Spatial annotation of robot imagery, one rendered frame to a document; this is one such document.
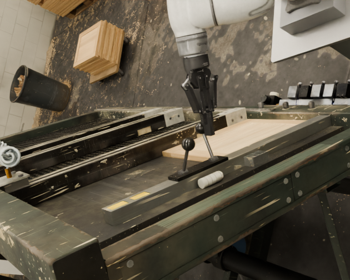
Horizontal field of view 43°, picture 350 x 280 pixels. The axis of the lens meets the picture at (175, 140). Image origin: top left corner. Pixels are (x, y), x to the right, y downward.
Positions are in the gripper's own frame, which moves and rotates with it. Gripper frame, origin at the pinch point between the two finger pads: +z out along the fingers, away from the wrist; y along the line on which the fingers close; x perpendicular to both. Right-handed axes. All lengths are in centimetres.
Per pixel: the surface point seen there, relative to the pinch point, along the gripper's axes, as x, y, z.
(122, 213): -1.9, -34.9, 14.1
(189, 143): -6.2, -12.7, 1.7
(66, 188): 40, -32, 15
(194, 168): 0.5, -7.9, 11.4
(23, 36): 592, 165, -78
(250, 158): -4.7, 10.1, 13.6
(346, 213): 39, 118, 85
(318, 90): 16, 76, 7
